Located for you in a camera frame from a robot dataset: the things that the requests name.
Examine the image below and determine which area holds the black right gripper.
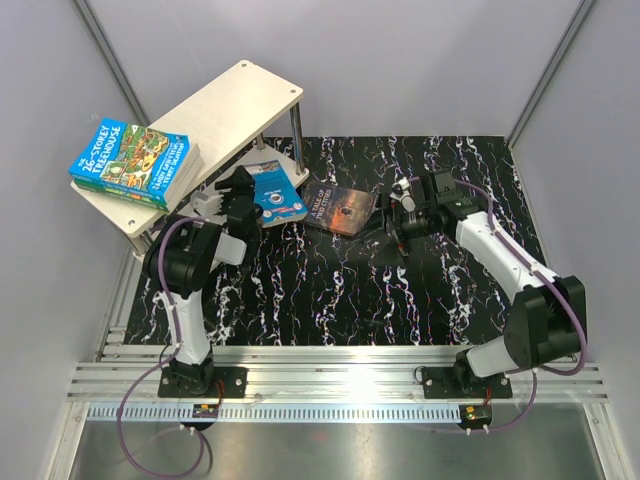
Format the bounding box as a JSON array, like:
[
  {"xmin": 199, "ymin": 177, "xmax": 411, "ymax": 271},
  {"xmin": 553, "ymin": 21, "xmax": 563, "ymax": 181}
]
[{"xmin": 351, "ymin": 192, "xmax": 437, "ymax": 268}]

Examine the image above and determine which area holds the blue paperback book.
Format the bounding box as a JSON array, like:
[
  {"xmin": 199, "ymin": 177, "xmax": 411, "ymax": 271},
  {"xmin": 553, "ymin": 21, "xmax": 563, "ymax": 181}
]
[{"xmin": 245, "ymin": 160, "xmax": 308, "ymax": 228}]

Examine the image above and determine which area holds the dark tale of two cities book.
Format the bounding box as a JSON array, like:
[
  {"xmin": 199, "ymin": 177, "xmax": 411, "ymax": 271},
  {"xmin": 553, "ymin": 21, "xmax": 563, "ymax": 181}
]
[{"xmin": 302, "ymin": 181, "xmax": 377, "ymax": 236}]

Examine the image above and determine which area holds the dark green 104-storey treehouse book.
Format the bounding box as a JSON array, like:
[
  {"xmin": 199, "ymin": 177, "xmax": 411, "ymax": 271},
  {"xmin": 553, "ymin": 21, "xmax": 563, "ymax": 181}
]
[{"xmin": 72, "ymin": 155, "xmax": 204, "ymax": 212}]

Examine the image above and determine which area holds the blue 26-storey treehouse book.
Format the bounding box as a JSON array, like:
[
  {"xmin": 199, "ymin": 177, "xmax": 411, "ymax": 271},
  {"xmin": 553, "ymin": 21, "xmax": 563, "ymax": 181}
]
[{"xmin": 69, "ymin": 118, "xmax": 201, "ymax": 201}]

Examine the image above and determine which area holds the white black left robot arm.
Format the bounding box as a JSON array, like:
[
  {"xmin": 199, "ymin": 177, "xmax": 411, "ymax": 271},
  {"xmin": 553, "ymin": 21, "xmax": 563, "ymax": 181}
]
[{"xmin": 143, "ymin": 166, "xmax": 263, "ymax": 398}]

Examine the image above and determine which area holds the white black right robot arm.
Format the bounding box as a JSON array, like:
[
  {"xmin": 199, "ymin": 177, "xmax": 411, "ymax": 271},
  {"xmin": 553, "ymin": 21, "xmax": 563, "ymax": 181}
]
[{"xmin": 358, "ymin": 170, "xmax": 588, "ymax": 397}]

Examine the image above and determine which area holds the white two-tier shelf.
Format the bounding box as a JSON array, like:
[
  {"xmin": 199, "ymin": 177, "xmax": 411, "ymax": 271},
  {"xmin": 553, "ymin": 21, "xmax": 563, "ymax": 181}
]
[{"xmin": 70, "ymin": 59, "xmax": 311, "ymax": 261}]

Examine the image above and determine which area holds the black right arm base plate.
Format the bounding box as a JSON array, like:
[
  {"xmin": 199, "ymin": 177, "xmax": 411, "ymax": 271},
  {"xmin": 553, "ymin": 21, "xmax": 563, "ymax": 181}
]
[{"xmin": 414, "ymin": 366, "xmax": 513, "ymax": 400}]

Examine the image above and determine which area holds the aluminium rail frame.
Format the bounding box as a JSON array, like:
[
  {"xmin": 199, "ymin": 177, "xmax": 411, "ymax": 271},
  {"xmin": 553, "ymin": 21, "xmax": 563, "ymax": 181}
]
[{"xmin": 48, "ymin": 328, "xmax": 635, "ymax": 479}]

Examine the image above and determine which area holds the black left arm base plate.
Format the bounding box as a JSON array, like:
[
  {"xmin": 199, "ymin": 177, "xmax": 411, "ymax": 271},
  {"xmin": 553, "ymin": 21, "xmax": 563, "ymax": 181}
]
[{"xmin": 158, "ymin": 366, "xmax": 248, "ymax": 399}]

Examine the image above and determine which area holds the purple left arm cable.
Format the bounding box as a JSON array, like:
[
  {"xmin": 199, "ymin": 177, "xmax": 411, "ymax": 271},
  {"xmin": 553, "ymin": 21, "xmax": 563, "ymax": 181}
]
[{"xmin": 115, "ymin": 217, "xmax": 211, "ymax": 475}]

